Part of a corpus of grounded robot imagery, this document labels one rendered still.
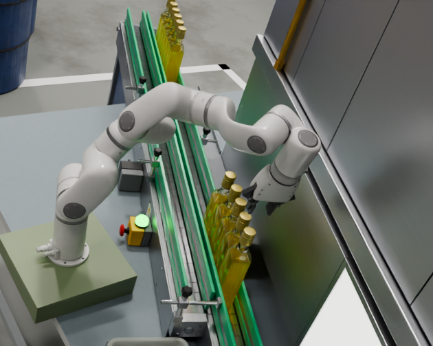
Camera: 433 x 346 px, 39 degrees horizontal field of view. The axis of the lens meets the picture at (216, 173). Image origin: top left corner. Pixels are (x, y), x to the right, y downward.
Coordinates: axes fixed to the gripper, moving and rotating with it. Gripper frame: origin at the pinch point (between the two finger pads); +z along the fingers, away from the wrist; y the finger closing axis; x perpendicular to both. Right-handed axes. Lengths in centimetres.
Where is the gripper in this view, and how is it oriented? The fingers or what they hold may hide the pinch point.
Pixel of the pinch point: (260, 206)
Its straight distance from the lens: 159.3
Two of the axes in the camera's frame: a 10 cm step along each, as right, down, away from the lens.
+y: -9.4, -0.8, -3.3
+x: 1.2, 8.2, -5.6
